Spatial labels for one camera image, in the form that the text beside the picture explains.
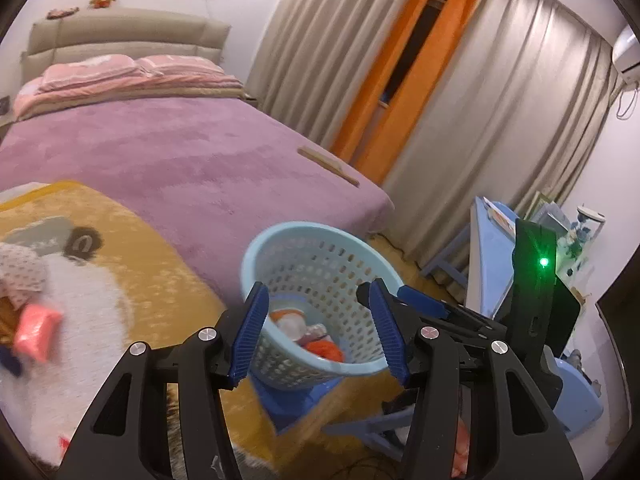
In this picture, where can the orange curtain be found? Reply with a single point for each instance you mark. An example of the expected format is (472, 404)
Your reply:
(430, 85)
(385, 70)

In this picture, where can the pink plastic packet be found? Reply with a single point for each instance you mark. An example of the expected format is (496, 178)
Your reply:
(37, 332)

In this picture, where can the framed picture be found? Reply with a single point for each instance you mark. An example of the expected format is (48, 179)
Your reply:
(547, 212)

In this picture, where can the dark patterned box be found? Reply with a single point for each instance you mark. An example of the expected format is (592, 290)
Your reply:
(4, 105)

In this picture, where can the clothes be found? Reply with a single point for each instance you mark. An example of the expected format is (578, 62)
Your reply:
(287, 324)

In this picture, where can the white air conditioner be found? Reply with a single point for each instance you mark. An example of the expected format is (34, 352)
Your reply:
(629, 52)

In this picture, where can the bed with purple blanket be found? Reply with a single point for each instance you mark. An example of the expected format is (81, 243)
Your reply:
(190, 155)

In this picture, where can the light blue perforated plastic basket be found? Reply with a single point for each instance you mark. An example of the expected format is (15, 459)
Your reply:
(310, 260)

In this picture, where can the blue plastic stool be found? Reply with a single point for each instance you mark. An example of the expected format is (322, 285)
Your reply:
(300, 405)
(360, 430)
(445, 265)

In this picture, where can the dark window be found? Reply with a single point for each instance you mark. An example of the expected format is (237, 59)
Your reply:
(417, 45)

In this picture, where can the orange wrapper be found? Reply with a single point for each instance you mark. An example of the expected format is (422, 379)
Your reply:
(325, 351)

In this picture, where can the light blue folding table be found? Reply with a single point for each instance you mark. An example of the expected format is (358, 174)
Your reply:
(487, 270)

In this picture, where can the dark item on headboard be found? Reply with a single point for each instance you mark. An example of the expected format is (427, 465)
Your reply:
(63, 12)

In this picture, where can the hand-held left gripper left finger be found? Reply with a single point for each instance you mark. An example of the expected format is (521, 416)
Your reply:
(249, 332)

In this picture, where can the pink folded quilt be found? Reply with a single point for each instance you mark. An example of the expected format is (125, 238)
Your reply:
(125, 91)

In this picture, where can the beige curtain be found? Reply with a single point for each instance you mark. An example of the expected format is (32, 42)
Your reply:
(320, 45)
(510, 110)

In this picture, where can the wooden brush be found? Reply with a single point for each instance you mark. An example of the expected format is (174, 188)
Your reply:
(327, 165)

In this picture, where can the yellow printed rug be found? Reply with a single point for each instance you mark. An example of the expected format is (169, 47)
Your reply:
(125, 285)

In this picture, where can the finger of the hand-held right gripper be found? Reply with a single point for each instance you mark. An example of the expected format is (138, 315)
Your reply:
(420, 301)

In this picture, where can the light blue plastic chair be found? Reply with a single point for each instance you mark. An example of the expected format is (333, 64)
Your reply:
(575, 400)

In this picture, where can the white patterned garment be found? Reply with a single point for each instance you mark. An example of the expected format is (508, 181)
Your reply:
(22, 272)

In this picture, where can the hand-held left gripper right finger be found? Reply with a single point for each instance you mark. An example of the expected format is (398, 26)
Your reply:
(387, 332)

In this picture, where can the white jar with blue flowers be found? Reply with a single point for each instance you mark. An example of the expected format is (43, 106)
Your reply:
(589, 227)

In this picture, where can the pink pillow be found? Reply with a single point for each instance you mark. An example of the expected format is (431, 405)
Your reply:
(180, 64)
(90, 71)

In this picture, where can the beige padded headboard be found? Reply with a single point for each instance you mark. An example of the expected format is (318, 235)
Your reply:
(125, 35)

